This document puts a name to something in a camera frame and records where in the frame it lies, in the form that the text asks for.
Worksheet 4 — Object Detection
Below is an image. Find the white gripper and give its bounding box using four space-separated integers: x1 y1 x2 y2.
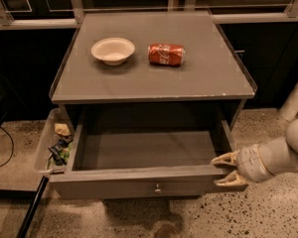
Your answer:
211 145 273 186

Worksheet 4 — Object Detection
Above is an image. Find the green snack bag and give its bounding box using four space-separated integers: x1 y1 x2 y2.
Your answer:
49 136 74 166

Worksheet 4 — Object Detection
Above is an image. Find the grey drawer cabinet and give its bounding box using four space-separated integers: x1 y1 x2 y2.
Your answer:
49 11 258 144

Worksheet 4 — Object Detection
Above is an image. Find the tan crumpled wrapper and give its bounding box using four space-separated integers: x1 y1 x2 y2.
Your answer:
55 123 71 137

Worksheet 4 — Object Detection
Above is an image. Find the white paper bowl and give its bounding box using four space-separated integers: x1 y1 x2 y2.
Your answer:
91 38 135 65

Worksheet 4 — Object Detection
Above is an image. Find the black cable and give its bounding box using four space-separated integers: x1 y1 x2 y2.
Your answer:
0 120 15 173

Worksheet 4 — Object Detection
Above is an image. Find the grey top drawer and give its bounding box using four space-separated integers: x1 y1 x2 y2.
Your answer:
51 110 233 199

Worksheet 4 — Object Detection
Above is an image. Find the metal railing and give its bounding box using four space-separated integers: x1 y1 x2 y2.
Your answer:
0 0 298 29

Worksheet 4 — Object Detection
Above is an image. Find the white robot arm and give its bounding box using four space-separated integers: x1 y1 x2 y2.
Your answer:
211 82 298 187

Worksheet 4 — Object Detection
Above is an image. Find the red soda can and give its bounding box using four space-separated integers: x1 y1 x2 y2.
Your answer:
148 43 185 66

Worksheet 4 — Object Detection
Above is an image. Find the black floor bar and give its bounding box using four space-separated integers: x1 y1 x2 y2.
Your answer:
16 176 49 238

